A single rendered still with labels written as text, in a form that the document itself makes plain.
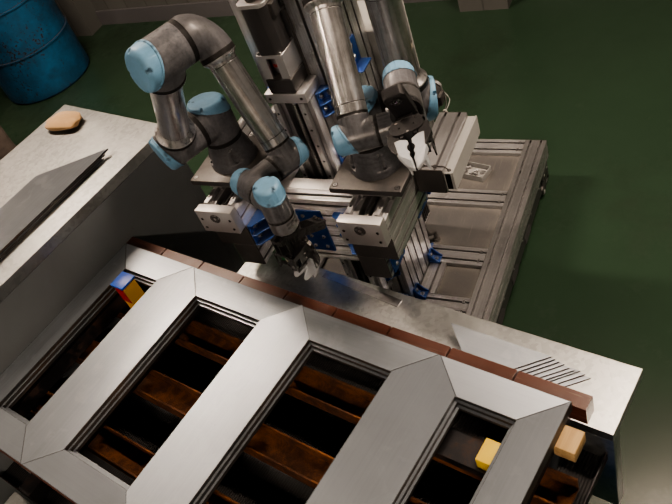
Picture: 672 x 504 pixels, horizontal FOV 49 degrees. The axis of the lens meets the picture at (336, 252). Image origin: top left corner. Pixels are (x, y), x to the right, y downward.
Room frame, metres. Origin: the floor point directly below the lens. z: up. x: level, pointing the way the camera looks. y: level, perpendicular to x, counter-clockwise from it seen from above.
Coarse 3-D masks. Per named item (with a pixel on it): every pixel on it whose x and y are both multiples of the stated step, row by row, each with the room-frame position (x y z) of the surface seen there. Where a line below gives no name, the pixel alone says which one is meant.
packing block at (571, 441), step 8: (568, 432) 0.81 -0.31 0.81; (576, 432) 0.80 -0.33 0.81; (584, 432) 0.80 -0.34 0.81; (560, 440) 0.80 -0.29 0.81; (568, 440) 0.79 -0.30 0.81; (576, 440) 0.79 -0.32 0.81; (584, 440) 0.79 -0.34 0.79; (560, 448) 0.78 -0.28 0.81; (568, 448) 0.78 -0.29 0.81; (576, 448) 0.77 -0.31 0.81; (560, 456) 0.79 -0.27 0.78; (568, 456) 0.77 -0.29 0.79; (576, 456) 0.76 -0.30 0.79
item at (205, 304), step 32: (256, 320) 1.49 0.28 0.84; (160, 352) 1.54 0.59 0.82; (320, 352) 1.30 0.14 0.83; (32, 384) 1.64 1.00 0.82; (128, 384) 1.47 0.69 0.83; (288, 384) 1.24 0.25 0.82; (96, 416) 1.40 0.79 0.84; (256, 416) 1.18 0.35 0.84; (448, 416) 0.95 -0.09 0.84; (480, 416) 0.93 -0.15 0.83; (320, 480) 0.94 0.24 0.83; (416, 480) 0.84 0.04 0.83
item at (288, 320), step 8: (280, 312) 1.47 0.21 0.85; (288, 312) 1.46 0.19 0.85; (264, 320) 1.47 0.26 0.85; (272, 320) 1.45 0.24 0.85; (280, 320) 1.44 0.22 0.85; (288, 320) 1.43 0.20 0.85; (296, 320) 1.42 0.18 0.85; (304, 320) 1.40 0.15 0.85; (288, 328) 1.40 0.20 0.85; (296, 328) 1.39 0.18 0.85; (304, 328) 1.38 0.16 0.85; (304, 336) 1.35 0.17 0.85
